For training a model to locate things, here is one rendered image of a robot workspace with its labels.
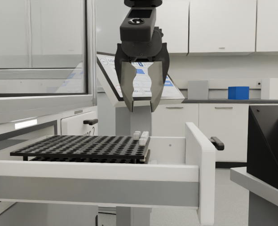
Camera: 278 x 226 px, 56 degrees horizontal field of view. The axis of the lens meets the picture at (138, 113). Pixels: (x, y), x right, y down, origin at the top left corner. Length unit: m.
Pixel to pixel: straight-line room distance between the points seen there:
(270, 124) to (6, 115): 0.65
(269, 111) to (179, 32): 3.09
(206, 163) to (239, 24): 3.67
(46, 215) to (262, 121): 0.61
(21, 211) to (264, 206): 0.63
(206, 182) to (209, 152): 0.04
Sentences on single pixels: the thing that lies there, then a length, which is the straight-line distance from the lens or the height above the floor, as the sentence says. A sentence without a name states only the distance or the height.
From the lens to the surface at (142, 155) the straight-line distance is 0.42.
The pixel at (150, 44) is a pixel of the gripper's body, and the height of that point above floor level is 1.08.
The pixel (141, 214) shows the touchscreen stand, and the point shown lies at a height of 0.32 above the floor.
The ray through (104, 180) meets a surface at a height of 0.87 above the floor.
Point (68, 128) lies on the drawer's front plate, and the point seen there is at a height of 0.90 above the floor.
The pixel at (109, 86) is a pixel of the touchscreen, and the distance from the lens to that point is 1.18.
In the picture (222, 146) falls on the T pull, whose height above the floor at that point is 0.91.
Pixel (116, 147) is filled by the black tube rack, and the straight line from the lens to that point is 0.47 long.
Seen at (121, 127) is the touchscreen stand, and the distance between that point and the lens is 1.40.
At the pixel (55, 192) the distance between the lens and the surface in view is 0.42.
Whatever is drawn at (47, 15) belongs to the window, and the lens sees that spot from 0.72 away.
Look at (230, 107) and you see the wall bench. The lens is 3.48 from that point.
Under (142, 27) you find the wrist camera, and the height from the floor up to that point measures 1.09.
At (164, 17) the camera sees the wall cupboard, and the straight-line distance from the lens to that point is 3.88.
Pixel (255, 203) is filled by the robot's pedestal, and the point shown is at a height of 0.67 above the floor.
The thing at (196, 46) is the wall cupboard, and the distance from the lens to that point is 3.82.
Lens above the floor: 1.00
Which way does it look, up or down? 5 degrees down
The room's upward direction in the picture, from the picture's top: straight up
